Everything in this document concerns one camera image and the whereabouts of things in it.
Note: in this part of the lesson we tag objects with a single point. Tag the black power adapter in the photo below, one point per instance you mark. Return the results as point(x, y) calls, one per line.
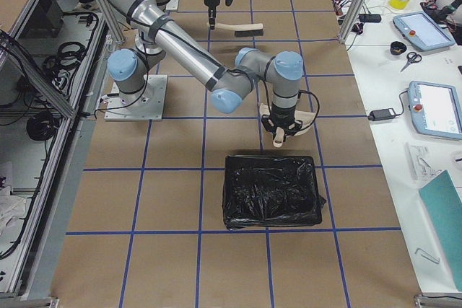
point(382, 114)

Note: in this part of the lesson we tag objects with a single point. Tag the near blue teach pendant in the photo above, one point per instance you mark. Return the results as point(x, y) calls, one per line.
point(435, 109)

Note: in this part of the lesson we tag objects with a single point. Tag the blue teach pendant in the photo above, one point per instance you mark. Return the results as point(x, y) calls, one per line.
point(435, 109)
point(422, 31)

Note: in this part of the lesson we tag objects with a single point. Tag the bin with black bag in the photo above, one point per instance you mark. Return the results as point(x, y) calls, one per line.
point(269, 191)

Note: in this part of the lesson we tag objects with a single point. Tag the far blue teach pendant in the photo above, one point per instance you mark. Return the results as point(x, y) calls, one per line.
point(422, 31)

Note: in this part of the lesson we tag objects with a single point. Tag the teal folder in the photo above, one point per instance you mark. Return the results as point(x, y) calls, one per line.
point(443, 206)

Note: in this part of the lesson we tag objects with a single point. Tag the small black bowl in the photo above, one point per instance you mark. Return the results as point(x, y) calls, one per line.
point(397, 48)

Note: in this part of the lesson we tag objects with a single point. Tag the black scissors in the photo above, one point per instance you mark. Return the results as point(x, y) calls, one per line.
point(411, 57)

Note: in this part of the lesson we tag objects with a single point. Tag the yellow tape roll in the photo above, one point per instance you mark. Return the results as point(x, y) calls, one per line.
point(398, 4)

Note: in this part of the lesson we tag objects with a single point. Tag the metal hex key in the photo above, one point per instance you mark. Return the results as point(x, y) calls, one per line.
point(426, 255)

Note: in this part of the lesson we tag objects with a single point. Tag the beige hand brush black bristles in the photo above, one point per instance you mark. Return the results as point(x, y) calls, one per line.
point(240, 31)

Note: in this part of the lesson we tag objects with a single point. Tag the white crumpled cloth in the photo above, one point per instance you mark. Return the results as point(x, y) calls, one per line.
point(13, 212)

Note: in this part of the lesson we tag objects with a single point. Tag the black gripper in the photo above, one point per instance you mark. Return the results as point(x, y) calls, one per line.
point(211, 0)
point(282, 116)

